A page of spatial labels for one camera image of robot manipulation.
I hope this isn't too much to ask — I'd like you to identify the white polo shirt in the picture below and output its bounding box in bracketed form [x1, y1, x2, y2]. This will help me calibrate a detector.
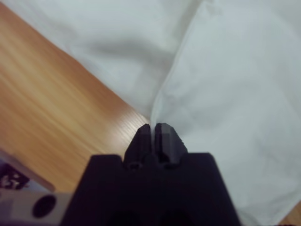
[7, 0, 301, 226]

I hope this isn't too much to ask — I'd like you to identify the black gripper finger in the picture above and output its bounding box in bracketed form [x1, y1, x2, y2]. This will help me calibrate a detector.
[154, 122, 188, 166]
[124, 123, 156, 165]

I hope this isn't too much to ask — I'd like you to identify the dark speckled object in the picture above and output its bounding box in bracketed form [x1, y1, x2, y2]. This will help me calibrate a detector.
[0, 163, 30, 189]

